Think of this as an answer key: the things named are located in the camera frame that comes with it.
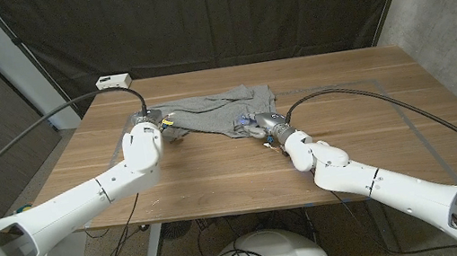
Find black round fan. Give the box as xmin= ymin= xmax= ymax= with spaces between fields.
xmin=159 ymin=218 xmax=195 ymax=242

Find black backdrop curtain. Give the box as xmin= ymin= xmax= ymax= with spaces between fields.
xmin=0 ymin=0 xmax=428 ymax=128

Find grey shorts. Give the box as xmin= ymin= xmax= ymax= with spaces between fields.
xmin=146 ymin=79 xmax=282 ymax=153

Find white table leg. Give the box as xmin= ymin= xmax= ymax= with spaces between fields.
xmin=137 ymin=222 xmax=168 ymax=256

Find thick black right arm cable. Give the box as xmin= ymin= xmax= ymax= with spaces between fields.
xmin=281 ymin=69 xmax=457 ymax=209

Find white power strip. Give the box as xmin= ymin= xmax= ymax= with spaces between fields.
xmin=94 ymin=72 xmax=134 ymax=95

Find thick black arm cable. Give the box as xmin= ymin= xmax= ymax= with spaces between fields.
xmin=281 ymin=69 xmax=457 ymax=209
xmin=0 ymin=82 xmax=160 ymax=204

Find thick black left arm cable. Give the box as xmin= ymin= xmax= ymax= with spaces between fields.
xmin=0 ymin=82 xmax=160 ymax=204

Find colourful toy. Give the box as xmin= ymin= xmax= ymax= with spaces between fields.
xmin=13 ymin=201 xmax=36 ymax=215

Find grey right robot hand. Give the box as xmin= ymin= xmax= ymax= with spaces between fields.
xmin=233 ymin=107 xmax=298 ymax=151

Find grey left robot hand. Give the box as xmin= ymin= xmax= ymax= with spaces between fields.
xmin=129 ymin=105 xmax=176 ymax=137

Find grey table leg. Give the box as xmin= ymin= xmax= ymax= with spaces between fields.
xmin=364 ymin=196 xmax=402 ymax=256

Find white door frame post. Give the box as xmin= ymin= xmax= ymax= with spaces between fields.
xmin=0 ymin=0 xmax=83 ymax=139

